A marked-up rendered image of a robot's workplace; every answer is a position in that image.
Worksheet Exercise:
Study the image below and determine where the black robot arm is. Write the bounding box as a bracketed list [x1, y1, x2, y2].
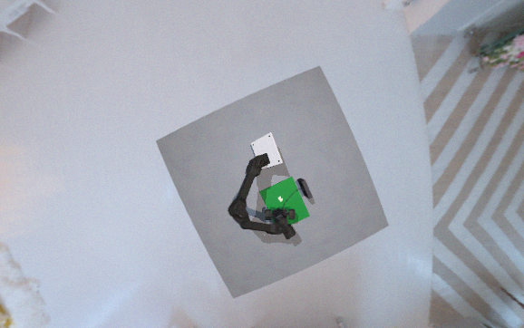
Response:
[228, 153, 296, 239]

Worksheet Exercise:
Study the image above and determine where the black square panel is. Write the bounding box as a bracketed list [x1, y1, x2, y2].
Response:
[298, 178, 313, 198]

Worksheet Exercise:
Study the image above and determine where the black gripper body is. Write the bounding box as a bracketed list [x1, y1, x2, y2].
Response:
[265, 208, 295, 220]

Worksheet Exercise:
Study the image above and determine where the green circuit board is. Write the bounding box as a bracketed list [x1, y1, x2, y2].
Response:
[259, 177, 310, 225]

